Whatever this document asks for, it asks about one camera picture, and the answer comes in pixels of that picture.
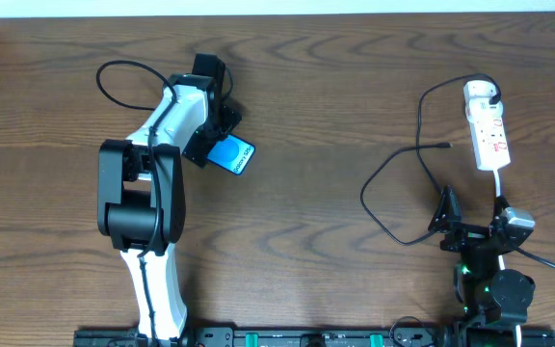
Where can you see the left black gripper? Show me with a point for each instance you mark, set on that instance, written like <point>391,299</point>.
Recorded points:
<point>200,150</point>

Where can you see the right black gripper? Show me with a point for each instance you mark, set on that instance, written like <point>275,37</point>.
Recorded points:
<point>470,233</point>

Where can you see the blue Galaxy smartphone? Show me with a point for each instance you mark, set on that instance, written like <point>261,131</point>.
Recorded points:
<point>232,154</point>

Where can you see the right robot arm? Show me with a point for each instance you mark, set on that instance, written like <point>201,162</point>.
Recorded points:
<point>495,298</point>

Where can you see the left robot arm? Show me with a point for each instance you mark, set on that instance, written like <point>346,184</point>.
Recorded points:
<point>141,199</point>

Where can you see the white USB charger adapter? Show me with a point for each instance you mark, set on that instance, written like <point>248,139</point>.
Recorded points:
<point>478,95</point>

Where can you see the white power strip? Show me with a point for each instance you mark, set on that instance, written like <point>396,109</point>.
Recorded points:
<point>489,140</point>

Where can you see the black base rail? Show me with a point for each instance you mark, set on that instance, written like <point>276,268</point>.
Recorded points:
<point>228,337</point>

